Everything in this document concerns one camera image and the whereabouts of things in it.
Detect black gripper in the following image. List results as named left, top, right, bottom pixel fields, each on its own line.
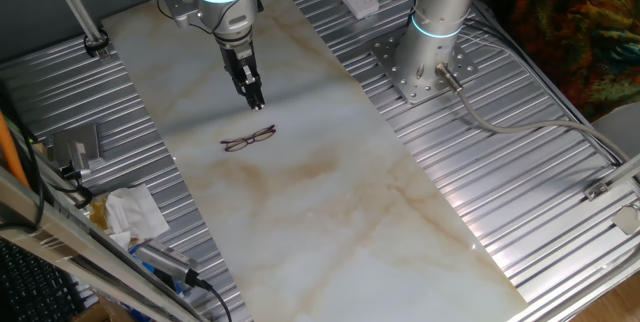
left=218, top=40, right=265, bottom=112

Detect dark red framed glasses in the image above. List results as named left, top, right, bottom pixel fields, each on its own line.
left=219, top=124, right=277, bottom=153

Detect marble pattern mat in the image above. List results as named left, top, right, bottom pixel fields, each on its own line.
left=99, top=0, right=529, bottom=322

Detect black pole base clamp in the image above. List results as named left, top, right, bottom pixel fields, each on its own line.
left=82, top=29, right=110, bottom=58

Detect crumpled white tissue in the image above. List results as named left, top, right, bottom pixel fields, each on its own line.
left=103, top=183, right=171, bottom=251

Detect grey flat metal box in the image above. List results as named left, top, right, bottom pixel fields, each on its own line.
left=52, top=122, right=104, bottom=173

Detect yellow crumpled wrapper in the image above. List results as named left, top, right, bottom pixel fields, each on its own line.
left=89, top=196, right=109, bottom=231

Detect orange pole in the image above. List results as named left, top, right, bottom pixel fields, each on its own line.
left=0, top=110, right=31, bottom=188

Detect brown cardboard box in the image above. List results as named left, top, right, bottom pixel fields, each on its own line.
left=72, top=297, right=151, bottom=322

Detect black keyboard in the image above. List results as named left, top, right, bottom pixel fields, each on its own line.
left=0, top=236, right=86, bottom=322

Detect colourful patterned cloth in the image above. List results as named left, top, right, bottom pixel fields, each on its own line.
left=479, top=0, right=640, bottom=123

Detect pale grey round object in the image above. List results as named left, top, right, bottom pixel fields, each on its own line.
left=592, top=101, right=640, bottom=163

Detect aluminium corner strut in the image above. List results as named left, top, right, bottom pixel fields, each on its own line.
left=582, top=154, right=640, bottom=201

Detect silver metal tag plate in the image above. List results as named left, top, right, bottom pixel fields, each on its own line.
left=612, top=203, right=640, bottom=236

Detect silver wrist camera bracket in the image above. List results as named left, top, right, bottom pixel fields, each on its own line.
left=159, top=0, right=201, bottom=29

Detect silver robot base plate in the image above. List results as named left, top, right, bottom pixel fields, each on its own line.
left=370, top=29, right=477, bottom=106

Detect silver finned camera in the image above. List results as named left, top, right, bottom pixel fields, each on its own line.
left=134, top=240, right=201, bottom=288

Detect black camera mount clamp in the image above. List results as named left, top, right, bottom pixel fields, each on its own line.
left=59, top=160, right=94, bottom=209

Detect aluminium frame pole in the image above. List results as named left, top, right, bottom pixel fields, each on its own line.
left=42, top=0, right=109, bottom=58

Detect black camera cable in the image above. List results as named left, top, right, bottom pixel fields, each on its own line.
left=194, top=276, right=234, bottom=322

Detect aluminium frame rail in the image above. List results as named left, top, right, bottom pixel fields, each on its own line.
left=0, top=166, right=211, bottom=322

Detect thick grey base cable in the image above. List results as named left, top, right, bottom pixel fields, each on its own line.
left=434, top=61, right=632, bottom=164

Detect metal corner bracket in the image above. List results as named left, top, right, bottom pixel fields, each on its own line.
left=583, top=181, right=610, bottom=202

